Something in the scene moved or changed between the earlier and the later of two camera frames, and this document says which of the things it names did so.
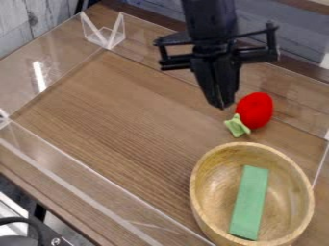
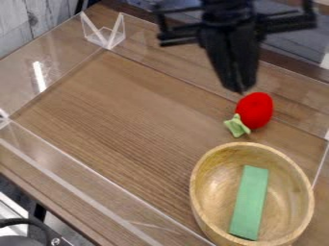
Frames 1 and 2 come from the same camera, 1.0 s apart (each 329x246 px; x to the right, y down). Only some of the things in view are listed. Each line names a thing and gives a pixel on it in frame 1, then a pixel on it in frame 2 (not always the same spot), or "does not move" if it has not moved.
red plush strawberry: (254, 109) does not move
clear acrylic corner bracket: (107, 37) does not move
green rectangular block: (248, 204) does not move
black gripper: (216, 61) -> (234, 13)
